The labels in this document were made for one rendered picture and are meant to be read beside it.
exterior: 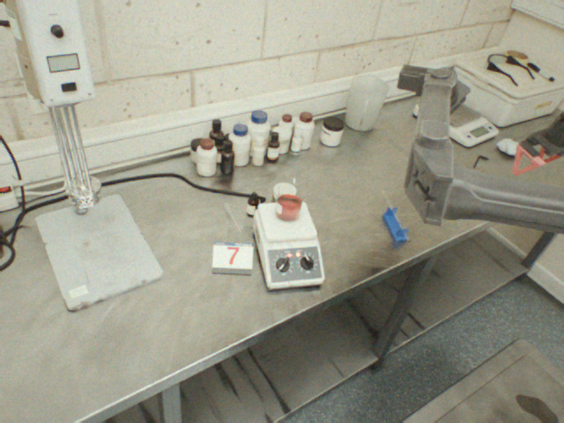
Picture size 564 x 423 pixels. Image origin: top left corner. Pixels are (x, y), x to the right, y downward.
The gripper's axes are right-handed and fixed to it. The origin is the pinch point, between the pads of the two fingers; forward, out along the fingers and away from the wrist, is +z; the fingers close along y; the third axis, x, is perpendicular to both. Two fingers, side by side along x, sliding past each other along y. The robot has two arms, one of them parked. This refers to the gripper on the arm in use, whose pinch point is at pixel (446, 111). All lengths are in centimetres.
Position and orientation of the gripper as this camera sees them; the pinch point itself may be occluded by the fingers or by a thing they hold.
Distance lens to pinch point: 129.6
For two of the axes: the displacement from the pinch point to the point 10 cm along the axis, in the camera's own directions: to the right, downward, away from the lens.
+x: 6.3, 6.8, -3.9
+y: -6.8, 7.1, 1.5
